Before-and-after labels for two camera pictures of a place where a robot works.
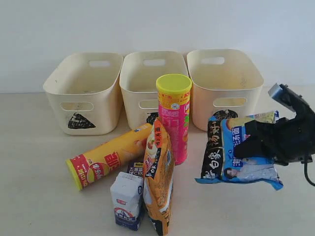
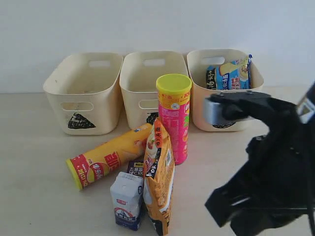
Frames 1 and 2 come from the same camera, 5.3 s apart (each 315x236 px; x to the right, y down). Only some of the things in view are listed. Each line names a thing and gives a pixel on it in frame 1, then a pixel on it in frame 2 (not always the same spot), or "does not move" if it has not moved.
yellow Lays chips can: [109, 159] does not move
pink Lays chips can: [173, 95] does not move
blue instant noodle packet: [220, 165] to [236, 75]
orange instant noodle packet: [158, 175] does not move
